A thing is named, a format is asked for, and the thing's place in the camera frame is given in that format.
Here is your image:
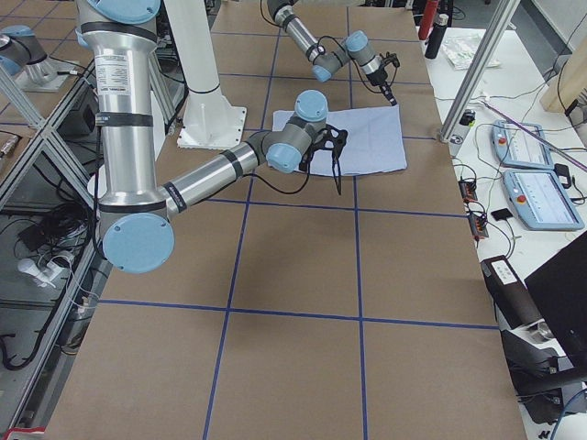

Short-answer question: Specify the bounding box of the black water bottle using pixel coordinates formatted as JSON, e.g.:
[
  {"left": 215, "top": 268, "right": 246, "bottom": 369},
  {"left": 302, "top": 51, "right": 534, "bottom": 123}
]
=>
[{"left": 425, "top": 14, "right": 449, "bottom": 60}]

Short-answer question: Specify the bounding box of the black monitor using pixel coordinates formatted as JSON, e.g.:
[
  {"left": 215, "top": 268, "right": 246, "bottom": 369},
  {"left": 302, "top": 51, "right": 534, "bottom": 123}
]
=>
[{"left": 525, "top": 234, "right": 586, "bottom": 366}]

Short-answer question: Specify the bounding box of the red bottle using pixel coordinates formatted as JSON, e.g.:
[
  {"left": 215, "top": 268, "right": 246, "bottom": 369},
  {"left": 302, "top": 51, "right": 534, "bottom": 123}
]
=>
[{"left": 418, "top": 0, "right": 438, "bottom": 41}]

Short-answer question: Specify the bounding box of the blue striped button shirt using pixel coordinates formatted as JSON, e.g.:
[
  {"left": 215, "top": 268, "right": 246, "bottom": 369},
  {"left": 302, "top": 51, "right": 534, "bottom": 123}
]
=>
[{"left": 267, "top": 103, "right": 407, "bottom": 176}]

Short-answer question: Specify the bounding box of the lower teach pendant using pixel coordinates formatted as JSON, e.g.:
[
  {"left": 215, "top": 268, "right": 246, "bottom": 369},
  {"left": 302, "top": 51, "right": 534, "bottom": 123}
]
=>
[{"left": 504, "top": 170, "right": 584, "bottom": 231}]

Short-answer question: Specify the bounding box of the teach pendant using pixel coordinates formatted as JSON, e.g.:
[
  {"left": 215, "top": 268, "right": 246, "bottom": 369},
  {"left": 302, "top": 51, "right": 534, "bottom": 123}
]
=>
[
  {"left": 504, "top": 170, "right": 584, "bottom": 231},
  {"left": 491, "top": 120, "right": 554, "bottom": 171}
]

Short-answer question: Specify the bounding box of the upper teach pendant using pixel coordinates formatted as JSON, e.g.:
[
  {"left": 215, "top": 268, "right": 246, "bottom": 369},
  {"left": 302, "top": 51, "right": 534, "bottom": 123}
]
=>
[{"left": 491, "top": 120, "right": 554, "bottom": 171}]

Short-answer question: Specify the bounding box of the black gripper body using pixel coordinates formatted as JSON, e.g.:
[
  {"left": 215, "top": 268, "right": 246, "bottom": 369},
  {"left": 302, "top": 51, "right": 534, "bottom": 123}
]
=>
[
  {"left": 366, "top": 50, "right": 399, "bottom": 90},
  {"left": 298, "top": 124, "right": 349, "bottom": 172}
]

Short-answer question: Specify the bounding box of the black box device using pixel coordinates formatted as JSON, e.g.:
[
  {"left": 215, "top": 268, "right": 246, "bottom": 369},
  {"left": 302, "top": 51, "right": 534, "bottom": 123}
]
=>
[{"left": 481, "top": 256, "right": 542, "bottom": 328}]

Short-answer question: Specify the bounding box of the aluminium frame post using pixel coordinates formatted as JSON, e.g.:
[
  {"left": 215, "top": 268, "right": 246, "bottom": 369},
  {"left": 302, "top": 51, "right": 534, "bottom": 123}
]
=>
[{"left": 438, "top": 0, "right": 520, "bottom": 143}]

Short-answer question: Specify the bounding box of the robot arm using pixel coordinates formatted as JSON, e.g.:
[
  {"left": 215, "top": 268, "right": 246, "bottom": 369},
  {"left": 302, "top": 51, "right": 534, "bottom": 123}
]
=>
[
  {"left": 76, "top": 1, "right": 348, "bottom": 273},
  {"left": 267, "top": 1, "right": 400, "bottom": 106}
]

